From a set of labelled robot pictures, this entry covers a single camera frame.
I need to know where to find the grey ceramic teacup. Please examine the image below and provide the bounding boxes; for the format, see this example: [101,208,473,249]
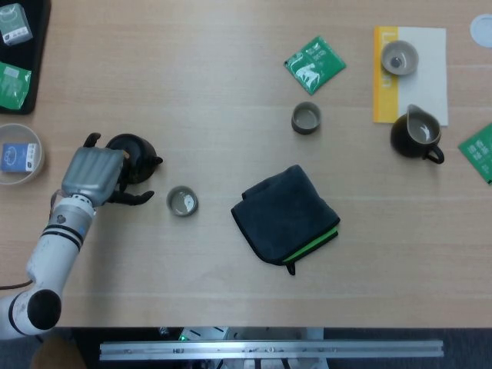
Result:
[165,185,200,218]
[291,101,323,136]

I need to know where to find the round white container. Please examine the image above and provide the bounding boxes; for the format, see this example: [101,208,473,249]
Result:
[0,123,45,187]

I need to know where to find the grey white tea packet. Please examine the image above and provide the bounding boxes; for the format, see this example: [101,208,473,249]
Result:
[0,2,32,46]

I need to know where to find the blue tea packet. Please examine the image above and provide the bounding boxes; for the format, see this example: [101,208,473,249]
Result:
[1,142,39,172]

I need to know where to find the brown robot cable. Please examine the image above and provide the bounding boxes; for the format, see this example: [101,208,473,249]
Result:
[0,279,32,292]

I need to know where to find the yellow and white booklet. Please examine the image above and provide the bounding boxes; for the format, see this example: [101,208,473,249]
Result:
[373,25,450,127]

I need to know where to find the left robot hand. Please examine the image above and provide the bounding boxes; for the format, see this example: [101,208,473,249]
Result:
[60,132,155,208]

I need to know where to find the black ceramic pitcher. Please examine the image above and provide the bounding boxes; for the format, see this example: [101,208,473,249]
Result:
[390,104,445,164]

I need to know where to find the aluminium rail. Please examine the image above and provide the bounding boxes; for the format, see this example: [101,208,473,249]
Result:
[99,339,445,361]

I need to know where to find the black tray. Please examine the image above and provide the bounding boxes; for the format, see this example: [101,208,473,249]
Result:
[0,0,52,115]

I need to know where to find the black teapot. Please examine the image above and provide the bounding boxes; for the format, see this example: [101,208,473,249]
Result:
[104,133,164,185]

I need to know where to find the dark grey folded cloth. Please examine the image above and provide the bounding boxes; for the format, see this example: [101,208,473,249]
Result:
[230,165,341,276]

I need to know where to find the green tea packet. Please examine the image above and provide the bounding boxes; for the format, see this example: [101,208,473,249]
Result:
[284,35,347,96]
[0,61,32,111]
[457,122,492,184]

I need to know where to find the grey ceramic bowl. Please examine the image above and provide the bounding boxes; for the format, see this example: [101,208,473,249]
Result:
[381,39,420,76]

